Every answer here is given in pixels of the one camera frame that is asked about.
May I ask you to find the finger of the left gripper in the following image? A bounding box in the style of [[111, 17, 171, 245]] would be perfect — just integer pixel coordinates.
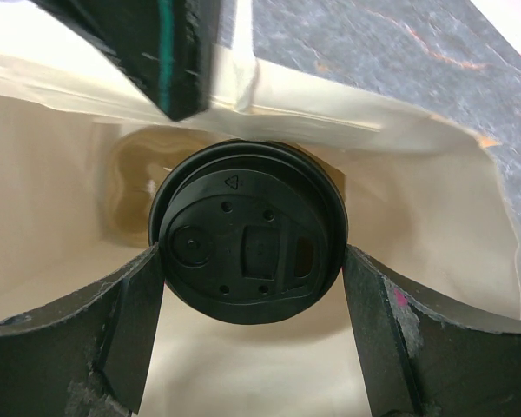
[[35, 0, 221, 122]]

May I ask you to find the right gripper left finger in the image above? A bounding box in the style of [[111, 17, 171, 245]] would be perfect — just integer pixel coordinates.
[[0, 246, 163, 416]]

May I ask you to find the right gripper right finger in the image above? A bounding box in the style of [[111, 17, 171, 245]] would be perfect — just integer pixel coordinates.
[[343, 246, 521, 416]]

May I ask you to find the cardboard cup carrier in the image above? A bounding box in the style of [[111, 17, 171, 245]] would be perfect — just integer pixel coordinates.
[[103, 127, 214, 248]]

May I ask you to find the brown paper bag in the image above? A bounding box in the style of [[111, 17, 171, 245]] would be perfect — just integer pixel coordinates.
[[0, 1, 521, 416]]

